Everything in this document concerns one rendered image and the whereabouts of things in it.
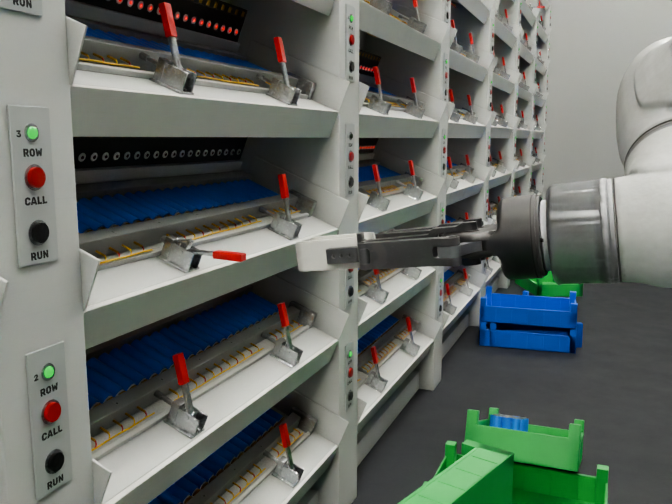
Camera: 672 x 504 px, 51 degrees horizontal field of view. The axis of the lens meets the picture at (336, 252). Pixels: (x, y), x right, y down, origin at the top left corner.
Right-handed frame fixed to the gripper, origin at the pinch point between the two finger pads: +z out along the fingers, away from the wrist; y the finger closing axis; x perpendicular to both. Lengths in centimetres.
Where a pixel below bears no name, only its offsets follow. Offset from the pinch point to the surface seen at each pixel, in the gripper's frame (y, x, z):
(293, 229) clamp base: 26.1, 0.6, 16.9
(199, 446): 0.2, -21.1, 19.8
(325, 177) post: 43.1, 7.4, 18.0
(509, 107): 253, 27, 15
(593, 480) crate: 66, -54, -18
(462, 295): 164, -37, 24
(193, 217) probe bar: 9.3, 4.6, 22.2
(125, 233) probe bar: -4.5, 4.2, 21.7
